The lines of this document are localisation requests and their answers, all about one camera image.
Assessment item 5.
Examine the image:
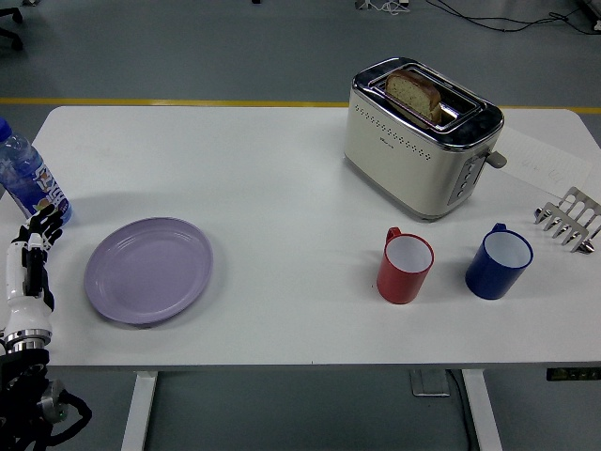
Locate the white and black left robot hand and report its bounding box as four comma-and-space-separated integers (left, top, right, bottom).
3, 204, 65, 339

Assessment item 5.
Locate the lilac round plate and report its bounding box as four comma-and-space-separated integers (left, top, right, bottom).
84, 216, 215, 329

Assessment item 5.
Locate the clear plastic drink bottle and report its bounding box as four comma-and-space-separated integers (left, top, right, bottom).
0, 117, 73, 224

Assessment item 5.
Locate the white table leg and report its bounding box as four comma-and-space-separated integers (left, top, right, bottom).
459, 369, 504, 451
119, 370, 159, 451

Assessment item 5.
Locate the black office chair base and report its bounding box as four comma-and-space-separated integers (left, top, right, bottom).
0, 8, 24, 52

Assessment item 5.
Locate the red mug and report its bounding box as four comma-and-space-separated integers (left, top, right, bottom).
377, 226, 436, 305

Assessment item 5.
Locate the grey under-table control box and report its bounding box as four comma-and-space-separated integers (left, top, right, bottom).
408, 369, 452, 398

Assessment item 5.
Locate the cream and chrome toaster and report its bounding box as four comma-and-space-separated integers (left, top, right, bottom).
343, 56, 509, 223

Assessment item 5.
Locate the slice of brown bread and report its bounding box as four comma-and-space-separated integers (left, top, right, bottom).
385, 70, 443, 124

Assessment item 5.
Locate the blue mug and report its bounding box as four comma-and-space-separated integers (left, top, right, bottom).
465, 223, 534, 301

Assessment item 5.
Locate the white paper sheet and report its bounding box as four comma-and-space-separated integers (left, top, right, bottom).
493, 126, 593, 197

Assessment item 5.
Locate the silver metal toast rack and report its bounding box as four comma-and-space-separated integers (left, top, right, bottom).
533, 186, 601, 256

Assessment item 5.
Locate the black table control panel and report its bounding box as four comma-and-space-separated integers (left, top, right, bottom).
546, 367, 601, 382

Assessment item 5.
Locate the white cable bundle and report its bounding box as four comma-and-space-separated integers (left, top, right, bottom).
355, 0, 410, 13

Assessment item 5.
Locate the black floor cable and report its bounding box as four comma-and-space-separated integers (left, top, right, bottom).
434, 0, 601, 37

